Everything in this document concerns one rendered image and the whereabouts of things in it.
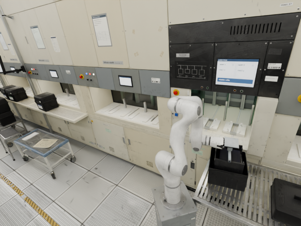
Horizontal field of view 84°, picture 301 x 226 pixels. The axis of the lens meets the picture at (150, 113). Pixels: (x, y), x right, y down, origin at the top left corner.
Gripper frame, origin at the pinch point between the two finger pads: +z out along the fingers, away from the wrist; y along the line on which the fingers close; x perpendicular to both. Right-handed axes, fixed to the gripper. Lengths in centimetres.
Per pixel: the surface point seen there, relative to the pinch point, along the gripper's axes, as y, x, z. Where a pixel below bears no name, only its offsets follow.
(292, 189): 9.7, -22.9, 42.1
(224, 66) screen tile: -29, 53, -11
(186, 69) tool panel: -34, 50, -42
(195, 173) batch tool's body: -33, -74, -29
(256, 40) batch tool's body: -26, 72, 8
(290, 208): 26, -23, 37
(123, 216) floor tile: 24, -109, -103
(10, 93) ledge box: -72, -8, -407
